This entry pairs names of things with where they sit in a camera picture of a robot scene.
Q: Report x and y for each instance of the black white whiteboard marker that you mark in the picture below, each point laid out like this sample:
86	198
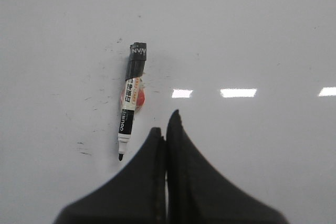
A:
129	98

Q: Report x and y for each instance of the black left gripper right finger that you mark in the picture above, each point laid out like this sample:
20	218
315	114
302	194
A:
198	193

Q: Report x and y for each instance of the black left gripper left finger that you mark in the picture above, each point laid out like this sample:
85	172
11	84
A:
135	195

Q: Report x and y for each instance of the white whiteboard with aluminium frame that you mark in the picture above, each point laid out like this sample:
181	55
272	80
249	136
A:
253	80

